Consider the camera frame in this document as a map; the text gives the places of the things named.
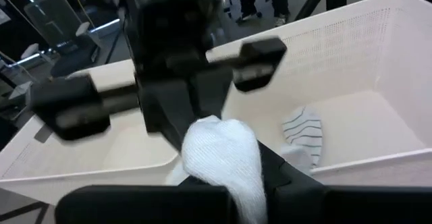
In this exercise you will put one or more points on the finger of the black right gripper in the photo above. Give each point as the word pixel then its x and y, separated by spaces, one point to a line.
pixel 211 92
pixel 165 109

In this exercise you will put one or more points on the white perforated plastic basket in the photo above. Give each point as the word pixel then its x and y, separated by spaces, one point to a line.
pixel 354 126
pixel 135 149

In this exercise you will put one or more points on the white knit sock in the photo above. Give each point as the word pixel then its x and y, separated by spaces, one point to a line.
pixel 222 149

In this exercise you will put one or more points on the white dark-striped sock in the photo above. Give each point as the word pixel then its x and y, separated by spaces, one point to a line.
pixel 303 129

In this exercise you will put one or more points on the grey office chair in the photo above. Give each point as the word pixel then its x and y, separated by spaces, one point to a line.
pixel 54 18

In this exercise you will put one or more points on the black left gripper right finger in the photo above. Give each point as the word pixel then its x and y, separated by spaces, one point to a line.
pixel 337 205

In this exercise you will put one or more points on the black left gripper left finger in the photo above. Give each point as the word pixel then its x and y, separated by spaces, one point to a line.
pixel 141 205

